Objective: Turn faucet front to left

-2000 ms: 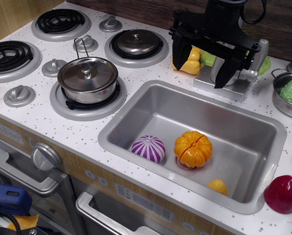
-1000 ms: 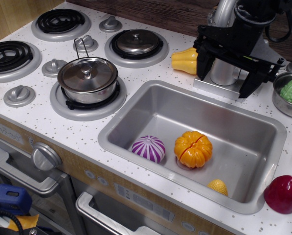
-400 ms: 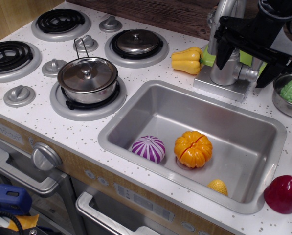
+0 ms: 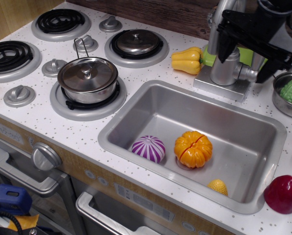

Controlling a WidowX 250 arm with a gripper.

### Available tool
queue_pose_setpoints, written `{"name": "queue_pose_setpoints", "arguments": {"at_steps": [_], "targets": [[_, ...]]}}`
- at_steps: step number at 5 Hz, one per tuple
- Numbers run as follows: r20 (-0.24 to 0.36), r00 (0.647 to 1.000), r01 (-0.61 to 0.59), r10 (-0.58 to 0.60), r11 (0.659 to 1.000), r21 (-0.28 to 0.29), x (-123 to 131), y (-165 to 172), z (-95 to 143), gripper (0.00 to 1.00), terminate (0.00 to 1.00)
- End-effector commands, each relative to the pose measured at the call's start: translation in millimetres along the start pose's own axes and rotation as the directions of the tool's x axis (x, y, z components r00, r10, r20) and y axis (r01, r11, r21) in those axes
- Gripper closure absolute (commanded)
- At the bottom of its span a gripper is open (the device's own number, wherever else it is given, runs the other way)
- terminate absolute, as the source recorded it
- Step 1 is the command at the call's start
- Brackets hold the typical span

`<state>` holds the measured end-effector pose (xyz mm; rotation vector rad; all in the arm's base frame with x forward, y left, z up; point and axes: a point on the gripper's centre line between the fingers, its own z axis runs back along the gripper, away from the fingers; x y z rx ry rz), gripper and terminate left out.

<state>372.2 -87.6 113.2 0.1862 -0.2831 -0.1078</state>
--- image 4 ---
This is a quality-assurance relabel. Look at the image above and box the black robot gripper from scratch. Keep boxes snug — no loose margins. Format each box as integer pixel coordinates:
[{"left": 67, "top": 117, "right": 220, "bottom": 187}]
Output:
[{"left": 217, "top": 0, "right": 292, "bottom": 84}]

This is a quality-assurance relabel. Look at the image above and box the silver toy faucet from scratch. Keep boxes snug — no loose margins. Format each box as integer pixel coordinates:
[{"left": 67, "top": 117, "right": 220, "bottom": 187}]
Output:
[{"left": 193, "top": 0, "right": 265, "bottom": 102}]

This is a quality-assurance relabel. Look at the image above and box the green plastic plate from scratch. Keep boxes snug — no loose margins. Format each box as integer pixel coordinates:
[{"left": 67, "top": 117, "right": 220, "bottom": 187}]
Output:
[{"left": 192, "top": 45, "right": 254, "bottom": 71}]

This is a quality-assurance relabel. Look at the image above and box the yellow toy bell pepper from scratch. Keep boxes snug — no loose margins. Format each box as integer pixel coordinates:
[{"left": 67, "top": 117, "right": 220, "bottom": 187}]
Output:
[{"left": 171, "top": 47, "right": 203, "bottom": 75}]

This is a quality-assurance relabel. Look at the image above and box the steel pot right edge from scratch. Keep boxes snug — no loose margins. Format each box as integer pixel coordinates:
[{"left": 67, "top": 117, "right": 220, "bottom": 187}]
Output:
[{"left": 272, "top": 71, "right": 292, "bottom": 117}]

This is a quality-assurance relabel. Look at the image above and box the silver sink basin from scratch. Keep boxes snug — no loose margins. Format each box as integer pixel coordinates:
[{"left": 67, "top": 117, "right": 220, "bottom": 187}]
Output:
[{"left": 98, "top": 81, "right": 287, "bottom": 214}]

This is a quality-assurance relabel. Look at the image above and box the back right stove burner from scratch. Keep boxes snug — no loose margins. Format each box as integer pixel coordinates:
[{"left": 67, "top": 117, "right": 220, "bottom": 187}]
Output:
[{"left": 104, "top": 30, "right": 169, "bottom": 69}]

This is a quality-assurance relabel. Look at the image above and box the stove burner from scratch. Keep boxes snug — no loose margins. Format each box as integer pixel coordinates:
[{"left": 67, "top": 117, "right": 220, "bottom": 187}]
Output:
[
  {"left": 104, "top": 30, "right": 169, "bottom": 69},
  {"left": 31, "top": 9, "right": 91, "bottom": 42},
  {"left": 50, "top": 77, "right": 127, "bottom": 121},
  {"left": 0, "top": 41, "right": 42, "bottom": 83}
]

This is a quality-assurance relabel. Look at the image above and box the orange toy pumpkin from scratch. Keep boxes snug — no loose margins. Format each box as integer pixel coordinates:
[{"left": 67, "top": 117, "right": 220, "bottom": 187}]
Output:
[{"left": 174, "top": 131, "right": 213, "bottom": 168}]

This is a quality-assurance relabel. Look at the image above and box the small steel pot lid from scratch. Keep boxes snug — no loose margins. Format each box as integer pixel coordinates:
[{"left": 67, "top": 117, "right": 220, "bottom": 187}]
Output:
[{"left": 113, "top": 29, "right": 160, "bottom": 55}]

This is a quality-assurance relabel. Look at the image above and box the yellow toy corn piece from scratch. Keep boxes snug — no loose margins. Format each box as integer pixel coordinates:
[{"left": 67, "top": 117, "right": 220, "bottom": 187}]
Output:
[{"left": 207, "top": 179, "right": 228, "bottom": 196}]

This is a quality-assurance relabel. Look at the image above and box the purple white toy onion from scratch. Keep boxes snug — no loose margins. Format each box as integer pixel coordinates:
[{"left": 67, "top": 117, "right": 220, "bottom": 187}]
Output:
[{"left": 131, "top": 135, "right": 166, "bottom": 164}]

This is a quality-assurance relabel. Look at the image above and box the grey stove knob back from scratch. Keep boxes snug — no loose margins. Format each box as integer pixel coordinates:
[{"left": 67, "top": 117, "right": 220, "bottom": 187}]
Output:
[{"left": 99, "top": 16, "right": 122, "bottom": 33}]

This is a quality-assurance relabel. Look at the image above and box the red toy apple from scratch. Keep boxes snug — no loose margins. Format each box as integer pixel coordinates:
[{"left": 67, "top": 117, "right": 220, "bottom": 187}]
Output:
[{"left": 264, "top": 175, "right": 292, "bottom": 214}]

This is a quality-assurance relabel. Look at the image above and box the grey stove knob middle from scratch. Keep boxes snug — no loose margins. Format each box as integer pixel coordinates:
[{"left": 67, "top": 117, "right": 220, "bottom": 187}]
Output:
[{"left": 73, "top": 35, "right": 98, "bottom": 53}]

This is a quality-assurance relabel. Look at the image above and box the steel pot with lid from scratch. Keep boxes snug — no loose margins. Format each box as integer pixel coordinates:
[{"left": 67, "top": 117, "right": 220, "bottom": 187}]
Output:
[{"left": 57, "top": 37, "right": 119, "bottom": 105}]

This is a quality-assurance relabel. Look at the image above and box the front stove burner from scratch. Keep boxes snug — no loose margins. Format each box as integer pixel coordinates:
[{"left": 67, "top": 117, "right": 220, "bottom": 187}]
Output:
[{"left": 50, "top": 77, "right": 127, "bottom": 121}]

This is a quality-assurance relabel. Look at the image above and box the back left stove burner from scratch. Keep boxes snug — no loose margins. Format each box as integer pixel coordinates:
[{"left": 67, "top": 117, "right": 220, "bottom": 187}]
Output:
[{"left": 31, "top": 9, "right": 91, "bottom": 42}]

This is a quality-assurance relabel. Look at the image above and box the grey stove knob left-centre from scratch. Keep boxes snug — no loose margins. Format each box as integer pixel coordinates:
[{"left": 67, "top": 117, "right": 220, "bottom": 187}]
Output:
[{"left": 42, "top": 59, "right": 67, "bottom": 78}]

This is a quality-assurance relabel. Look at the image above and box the silver oven dial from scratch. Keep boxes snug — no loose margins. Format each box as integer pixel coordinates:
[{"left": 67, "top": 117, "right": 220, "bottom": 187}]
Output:
[{"left": 31, "top": 142, "right": 62, "bottom": 171}]

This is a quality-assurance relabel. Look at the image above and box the grey stove knob front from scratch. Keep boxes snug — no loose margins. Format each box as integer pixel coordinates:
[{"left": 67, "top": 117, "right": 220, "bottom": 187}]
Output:
[{"left": 3, "top": 85, "right": 36, "bottom": 108}]

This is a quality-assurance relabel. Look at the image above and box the blue clamp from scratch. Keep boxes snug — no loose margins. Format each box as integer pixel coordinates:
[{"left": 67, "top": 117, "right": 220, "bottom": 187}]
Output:
[{"left": 0, "top": 184, "right": 32, "bottom": 215}]

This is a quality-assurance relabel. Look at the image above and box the orange tape piece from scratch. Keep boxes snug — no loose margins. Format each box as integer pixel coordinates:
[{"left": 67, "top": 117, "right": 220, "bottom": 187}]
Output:
[{"left": 15, "top": 214, "right": 39, "bottom": 230}]

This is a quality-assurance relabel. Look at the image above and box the silver dishwasher door handle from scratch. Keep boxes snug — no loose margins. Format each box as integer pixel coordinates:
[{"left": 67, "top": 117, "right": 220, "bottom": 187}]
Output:
[{"left": 75, "top": 192, "right": 159, "bottom": 235}]

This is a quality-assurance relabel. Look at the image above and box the silver oven door handle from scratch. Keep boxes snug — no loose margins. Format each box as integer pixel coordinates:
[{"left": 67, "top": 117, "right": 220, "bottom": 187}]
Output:
[{"left": 0, "top": 139, "right": 86, "bottom": 235}]

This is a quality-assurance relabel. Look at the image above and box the black cable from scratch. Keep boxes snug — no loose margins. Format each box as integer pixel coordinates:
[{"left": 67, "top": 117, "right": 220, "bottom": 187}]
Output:
[{"left": 0, "top": 210, "right": 23, "bottom": 235}]

